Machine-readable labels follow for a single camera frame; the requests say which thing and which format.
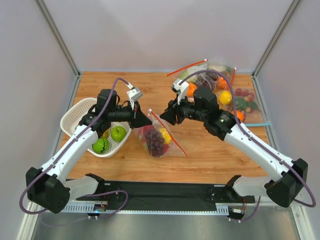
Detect orange fake fruit left bag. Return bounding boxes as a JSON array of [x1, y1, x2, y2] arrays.
[[186, 82, 198, 98]]

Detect white fake radish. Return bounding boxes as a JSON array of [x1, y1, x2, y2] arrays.
[[207, 65, 227, 73]]

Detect orange-zip bag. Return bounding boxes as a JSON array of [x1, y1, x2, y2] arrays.
[[206, 59, 238, 91], [166, 58, 216, 91], [133, 108, 188, 158]]

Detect left aluminium frame post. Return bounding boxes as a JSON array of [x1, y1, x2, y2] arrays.
[[34, 0, 82, 78]]

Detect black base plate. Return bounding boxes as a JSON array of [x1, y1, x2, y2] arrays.
[[75, 172, 256, 211]]

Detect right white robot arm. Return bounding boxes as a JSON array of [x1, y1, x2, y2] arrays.
[[160, 87, 308, 208]]

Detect green striped fake melon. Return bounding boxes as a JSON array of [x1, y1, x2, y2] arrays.
[[92, 137, 110, 154]]

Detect yellow fake apple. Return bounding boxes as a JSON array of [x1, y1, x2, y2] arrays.
[[219, 90, 233, 105]]

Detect green fake apple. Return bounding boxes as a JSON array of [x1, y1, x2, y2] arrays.
[[110, 125, 127, 143]]

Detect blue-zip clear bag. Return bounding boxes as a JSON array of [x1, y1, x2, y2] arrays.
[[217, 88, 272, 127]]

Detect orange fake fruit blue bag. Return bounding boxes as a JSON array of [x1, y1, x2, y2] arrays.
[[231, 109, 246, 122]]

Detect orange fake fruit middle bag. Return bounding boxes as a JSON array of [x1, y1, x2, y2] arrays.
[[217, 76, 229, 90]]

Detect white slotted cable duct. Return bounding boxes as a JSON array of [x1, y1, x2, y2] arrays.
[[62, 201, 229, 216]]

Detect yellow fake pear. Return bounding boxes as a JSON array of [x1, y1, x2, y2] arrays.
[[158, 127, 172, 145]]

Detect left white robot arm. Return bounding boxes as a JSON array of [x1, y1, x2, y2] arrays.
[[23, 86, 152, 214]]

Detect green fake avocado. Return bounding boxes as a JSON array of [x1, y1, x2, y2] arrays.
[[232, 97, 247, 111]]

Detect purple grapes in held bag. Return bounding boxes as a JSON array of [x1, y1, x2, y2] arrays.
[[145, 129, 165, 158]]

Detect yellow fake banana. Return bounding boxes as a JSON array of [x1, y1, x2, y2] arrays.
[[102, 129, 109, 138]]

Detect white perforated plastic basket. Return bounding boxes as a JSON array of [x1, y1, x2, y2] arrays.
[[60, 97, 133, 159]]

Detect dark purple fake grapes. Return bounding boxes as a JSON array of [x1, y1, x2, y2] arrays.
[[195, 72, 218, 91]]

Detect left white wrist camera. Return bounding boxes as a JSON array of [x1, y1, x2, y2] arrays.
[[126, 87, 143, 105]]

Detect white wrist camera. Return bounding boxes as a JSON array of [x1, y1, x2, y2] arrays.
[[171, 78, 189, 105], [126, 87, 143, 105]]

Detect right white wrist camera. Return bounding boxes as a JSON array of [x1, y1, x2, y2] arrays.
[[171, 78, 189, 105]]

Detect aluminium corner frame post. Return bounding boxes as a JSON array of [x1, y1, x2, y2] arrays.
[[252, 0, 303, 78]]

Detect red dragon fruit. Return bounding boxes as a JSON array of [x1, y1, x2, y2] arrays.
[[135, 125, 154, 148]]

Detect green fake cabbage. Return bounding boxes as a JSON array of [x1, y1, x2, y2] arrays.
[[179, 70, 194, 83]]

